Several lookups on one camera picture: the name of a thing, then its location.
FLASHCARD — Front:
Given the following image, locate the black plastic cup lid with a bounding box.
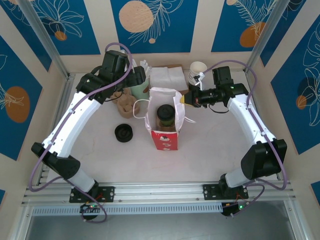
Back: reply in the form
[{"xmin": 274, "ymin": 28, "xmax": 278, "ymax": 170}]
[{"xmin": 156, "ymin": 104, "xmax": 175, "ymax": 121}]

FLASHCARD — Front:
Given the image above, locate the red white paper bag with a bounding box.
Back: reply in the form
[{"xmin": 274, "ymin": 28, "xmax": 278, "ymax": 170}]
[{"xmin": 133, "ymin": 86, "xmax": 197, "ymax": 152}]

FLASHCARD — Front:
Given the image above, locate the white napkin stack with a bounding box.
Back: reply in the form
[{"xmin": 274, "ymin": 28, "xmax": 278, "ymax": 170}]
[
  {"xmin": 154, "ymin": 64, "xmax": 189, "ymax": 92},
  {"xmin": 149, "ymin": 66, "xmax": 185, "ymax": 91}
]

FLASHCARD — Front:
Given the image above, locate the white paper cup stack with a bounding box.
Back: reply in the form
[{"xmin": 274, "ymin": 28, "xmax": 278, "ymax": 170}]
[{"xmin": 187, "ymin": 61, "xmax": 208, "ymax": 86}]

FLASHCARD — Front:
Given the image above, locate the brown pulp cup carrier stack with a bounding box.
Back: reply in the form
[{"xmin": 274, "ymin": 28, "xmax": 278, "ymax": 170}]
[{"xmin": 111, "ymin": 86, "xmax": 133, "ymax": 118}]

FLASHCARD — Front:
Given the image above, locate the mint green holder cup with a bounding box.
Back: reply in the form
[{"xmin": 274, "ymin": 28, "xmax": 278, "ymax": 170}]
[{"xmin": 129, "ymin": 78, "xmax": 151, "ymax": 101}]

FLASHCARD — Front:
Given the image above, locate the black cup lid stack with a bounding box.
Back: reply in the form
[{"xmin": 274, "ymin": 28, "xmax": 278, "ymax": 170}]
[{"xmin": 114, "ymin": 123, "xmax": 134, "ymax": 143}]

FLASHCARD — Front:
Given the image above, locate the black controller board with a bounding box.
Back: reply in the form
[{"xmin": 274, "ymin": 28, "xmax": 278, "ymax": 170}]
[
  {"xmin": 79, "ymin": 203, "xmax": 101, "ymax": 214},
  {"xmin": 221, "ymin": 203, "xmax": 247, "ymax": 217}
]

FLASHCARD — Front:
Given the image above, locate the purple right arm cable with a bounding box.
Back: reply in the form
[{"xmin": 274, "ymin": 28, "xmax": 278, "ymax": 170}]
[{"xmin": 199, "ymin": 59, "xmax": 288, "ymax": 218}]

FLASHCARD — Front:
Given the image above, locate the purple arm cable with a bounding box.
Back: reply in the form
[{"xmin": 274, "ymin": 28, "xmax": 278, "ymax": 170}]
[
  {"xmin": 199, "ymin": 59, "xmax": 288, "ymax": 218},
  {"xmin": 28, "ymin": 42, "xmax": 133, "ymax": 223}
]

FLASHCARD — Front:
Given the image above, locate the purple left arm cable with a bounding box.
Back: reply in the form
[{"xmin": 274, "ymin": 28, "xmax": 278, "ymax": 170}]
[{"xmin": 28, "ymin": 42, "xmax": 133, "ymax": 223}]

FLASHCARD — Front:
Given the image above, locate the aluminium frame post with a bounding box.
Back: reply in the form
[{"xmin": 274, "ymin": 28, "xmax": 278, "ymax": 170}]
[
  {"xmin": 18, "ymin": 0, "xmax": 70, "ymax": 79},
  {"xmin": 244, "ymin": 0, "xmax": 288, "ymax": 76}
]

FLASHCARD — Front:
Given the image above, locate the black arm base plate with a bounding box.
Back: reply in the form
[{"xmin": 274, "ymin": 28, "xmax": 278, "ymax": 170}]
[
  {"xmin": 202, "ymin": 183, "xmax": 250, "ymax": 201},
  {"xmin": 69, "ymin": 186, "xmax": 116, "ymax": 203}
]

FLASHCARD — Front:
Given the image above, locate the aluminium mounting rail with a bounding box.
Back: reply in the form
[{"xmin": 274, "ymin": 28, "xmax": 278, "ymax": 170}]
[{"xmin": 23, "ymin": 181, "xmax": 293, "ymax": 205}]

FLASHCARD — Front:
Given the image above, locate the grey slotted cable duct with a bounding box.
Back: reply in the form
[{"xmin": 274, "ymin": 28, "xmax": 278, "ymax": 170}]
[{"xmin": 32, "ymin": 202, "xmax": 223, "ymax": 215}]

